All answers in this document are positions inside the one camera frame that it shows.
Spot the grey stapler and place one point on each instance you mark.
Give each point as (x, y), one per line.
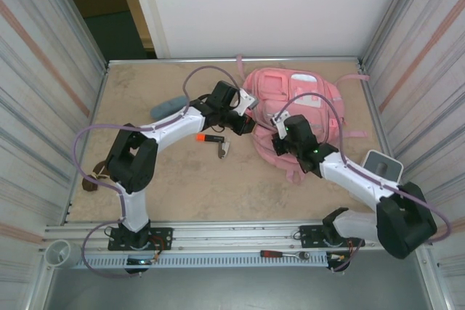
(223, 150)

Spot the black highlighter with orange cap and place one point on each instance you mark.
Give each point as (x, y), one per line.
(212, 138)

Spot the pink student backpack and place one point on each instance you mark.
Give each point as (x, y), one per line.
(276, 85)

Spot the blue-grey pencil case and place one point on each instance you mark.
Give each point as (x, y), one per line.
(165, 108)

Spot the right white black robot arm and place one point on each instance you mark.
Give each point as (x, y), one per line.
(403, 223)

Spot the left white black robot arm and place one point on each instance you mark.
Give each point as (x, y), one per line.
(130, 161)

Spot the brown tied bundle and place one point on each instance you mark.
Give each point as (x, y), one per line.
(90, 184)

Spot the white plastic cup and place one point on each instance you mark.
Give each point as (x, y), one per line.
(60, 252)

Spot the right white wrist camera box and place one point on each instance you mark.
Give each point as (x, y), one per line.
(279, 126)

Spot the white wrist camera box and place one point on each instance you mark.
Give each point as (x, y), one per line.
(247, 101)
(279, 126)

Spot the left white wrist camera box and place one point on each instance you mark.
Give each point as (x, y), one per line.
(247, 101)

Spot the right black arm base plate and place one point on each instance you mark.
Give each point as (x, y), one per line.
(310, 235)

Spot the aluminium mounting rail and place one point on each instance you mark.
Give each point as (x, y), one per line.
(236, 235)

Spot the white door frame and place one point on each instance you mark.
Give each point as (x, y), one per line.
(145, 16)

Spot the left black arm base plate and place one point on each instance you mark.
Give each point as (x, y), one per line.
(161, 239)

